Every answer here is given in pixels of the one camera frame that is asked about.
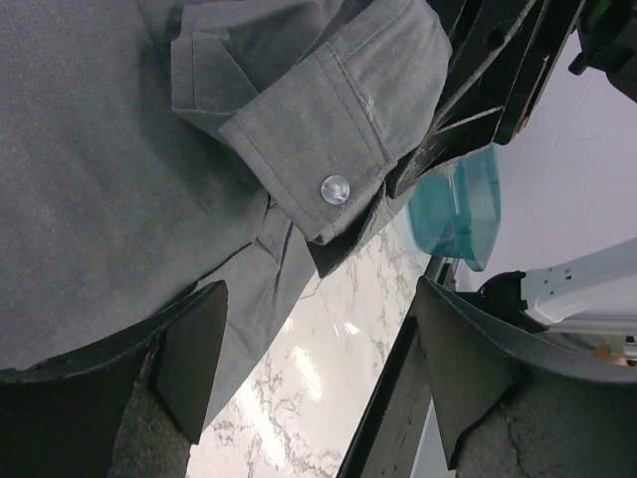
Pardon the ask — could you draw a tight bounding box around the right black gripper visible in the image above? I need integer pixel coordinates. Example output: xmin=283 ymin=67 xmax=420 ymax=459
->
xmin=386 ymin=1 xmax=584 ymax=197

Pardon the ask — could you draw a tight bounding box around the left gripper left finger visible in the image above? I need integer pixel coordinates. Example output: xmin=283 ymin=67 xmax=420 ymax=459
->
xmin=1 ymin=282 xmax=228 ymax=477

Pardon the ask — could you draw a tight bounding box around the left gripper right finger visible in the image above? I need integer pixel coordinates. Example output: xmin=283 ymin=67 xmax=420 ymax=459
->
xmin=415 ymin=278 xmax=636 ymax=477

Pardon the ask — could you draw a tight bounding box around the grey long sleeve shirt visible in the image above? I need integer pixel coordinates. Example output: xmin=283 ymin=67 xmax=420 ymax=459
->
xmin=1 ymin=1 xmax=452 ymax=419

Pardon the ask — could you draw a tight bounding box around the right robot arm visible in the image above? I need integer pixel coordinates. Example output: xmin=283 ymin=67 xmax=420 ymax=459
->
xmin=388 ymin=1 xmax=636 ymax=335

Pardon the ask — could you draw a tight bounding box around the teal plastic bin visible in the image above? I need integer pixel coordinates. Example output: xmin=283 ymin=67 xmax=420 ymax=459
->
xmin=408 ymin=144 xmax=501 ymax=272

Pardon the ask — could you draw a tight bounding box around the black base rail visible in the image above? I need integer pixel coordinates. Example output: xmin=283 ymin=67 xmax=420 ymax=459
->
xmin=336 ymin=307 xmax=455 ymax=478

